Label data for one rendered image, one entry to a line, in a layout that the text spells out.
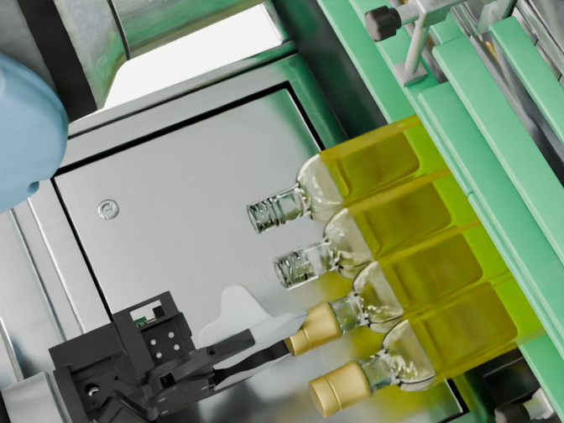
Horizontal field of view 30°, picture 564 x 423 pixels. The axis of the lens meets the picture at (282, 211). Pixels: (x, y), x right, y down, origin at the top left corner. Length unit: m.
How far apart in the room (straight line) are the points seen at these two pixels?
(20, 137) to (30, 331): 0.64
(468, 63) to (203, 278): 0.36
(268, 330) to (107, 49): 0.46
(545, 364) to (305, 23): 0.51
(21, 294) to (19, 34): 0.68
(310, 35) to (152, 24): 0.80
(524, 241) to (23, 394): 0.43
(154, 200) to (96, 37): 0.67
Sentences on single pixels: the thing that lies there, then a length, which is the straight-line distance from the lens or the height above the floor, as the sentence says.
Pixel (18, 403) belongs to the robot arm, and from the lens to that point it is 0.88.
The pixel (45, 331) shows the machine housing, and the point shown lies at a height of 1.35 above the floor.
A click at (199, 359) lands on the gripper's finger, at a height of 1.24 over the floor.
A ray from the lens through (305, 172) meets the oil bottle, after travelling 0.95.
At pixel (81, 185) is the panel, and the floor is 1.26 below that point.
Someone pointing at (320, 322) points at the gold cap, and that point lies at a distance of 0.90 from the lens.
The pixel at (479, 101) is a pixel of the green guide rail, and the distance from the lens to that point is 0.88.
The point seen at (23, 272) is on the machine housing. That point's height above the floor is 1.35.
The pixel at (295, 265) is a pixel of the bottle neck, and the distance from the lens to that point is 0.92.
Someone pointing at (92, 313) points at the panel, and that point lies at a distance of 1.06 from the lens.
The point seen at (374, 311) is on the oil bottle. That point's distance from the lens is 0.91.
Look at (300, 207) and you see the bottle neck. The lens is 0.95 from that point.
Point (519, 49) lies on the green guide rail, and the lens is 0.91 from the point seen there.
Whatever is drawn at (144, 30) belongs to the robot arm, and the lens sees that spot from 0.46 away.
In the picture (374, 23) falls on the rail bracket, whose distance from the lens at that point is 0.88.
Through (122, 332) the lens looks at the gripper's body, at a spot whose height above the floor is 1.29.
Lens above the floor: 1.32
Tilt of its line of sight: 12 degrees down
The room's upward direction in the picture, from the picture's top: 112 degrees counter-clockwise
